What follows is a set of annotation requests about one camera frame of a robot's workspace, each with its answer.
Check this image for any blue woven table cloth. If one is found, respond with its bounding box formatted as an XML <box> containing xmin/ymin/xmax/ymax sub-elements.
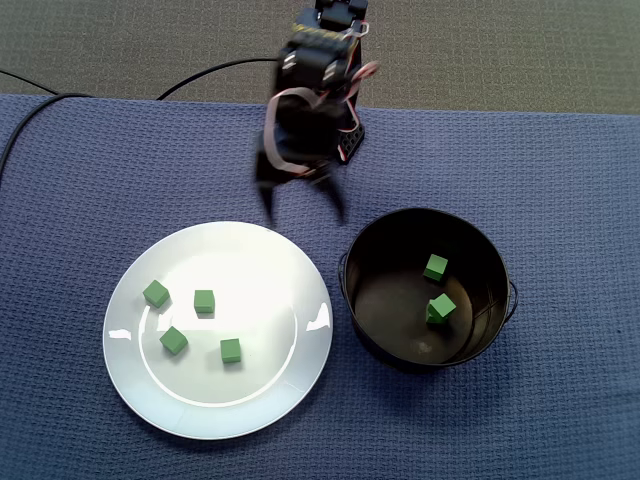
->
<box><xmin>0</xmin><ymin>93</ymin><xmax>640</xmax><ymax>480</ymax></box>

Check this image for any thick black cable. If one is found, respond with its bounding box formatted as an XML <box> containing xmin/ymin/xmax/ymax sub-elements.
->
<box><xmin>0</xmin><ymin>57</ymin><xmax>281</xmax><ymax>191</ymax></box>

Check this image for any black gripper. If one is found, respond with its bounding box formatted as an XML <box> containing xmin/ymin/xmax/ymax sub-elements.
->
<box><xmin>254</xmin><ymin>92</ymin><xmax>351</xmax><ymax>226</ymax></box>

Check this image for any black round container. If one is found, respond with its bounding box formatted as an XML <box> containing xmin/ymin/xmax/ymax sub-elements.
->
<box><xmin>337</xmin><ymin>207</ymin><xmax>520</xmax><ymax>374</ymax></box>

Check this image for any thin black cable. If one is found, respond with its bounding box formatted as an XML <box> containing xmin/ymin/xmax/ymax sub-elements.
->
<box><xmin>0</xmin><ymin>68</ymin><xmax>60</xmax><ymax>96</ymax></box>

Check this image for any white round plate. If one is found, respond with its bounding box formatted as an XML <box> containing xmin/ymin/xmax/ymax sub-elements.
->
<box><xmin>102</xmin><ymin>220</ymin><xmax>335</xmax><ymax>441</ymax></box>

